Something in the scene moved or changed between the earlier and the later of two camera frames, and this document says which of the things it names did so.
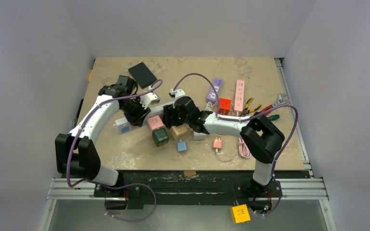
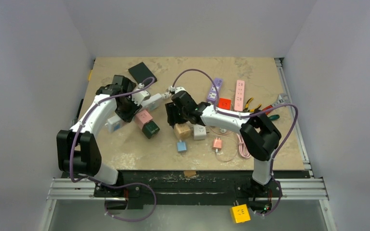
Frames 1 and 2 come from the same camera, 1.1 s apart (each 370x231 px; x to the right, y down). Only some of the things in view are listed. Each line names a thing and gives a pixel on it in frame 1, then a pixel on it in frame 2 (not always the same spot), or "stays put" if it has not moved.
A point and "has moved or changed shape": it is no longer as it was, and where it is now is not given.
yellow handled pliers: [246, 110] stays put
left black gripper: [141, 111] stays put
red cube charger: [225, 106] stays put
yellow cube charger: [240, 212] stays put
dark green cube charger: [160, 136] → [150, 129]
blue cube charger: [181, 146] stays put
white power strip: [142, 121] → [114, 123]
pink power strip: [239, 96] stays put
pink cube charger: [155, 122] has moved or changed shape
